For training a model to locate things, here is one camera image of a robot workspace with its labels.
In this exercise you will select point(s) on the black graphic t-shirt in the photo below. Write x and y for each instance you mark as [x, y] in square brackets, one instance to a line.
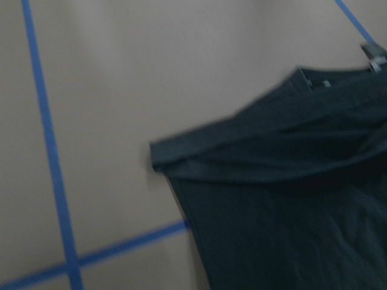
[290, 192]

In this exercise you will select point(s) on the brown paper table mat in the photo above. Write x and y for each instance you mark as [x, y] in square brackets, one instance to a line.
[117, 75]

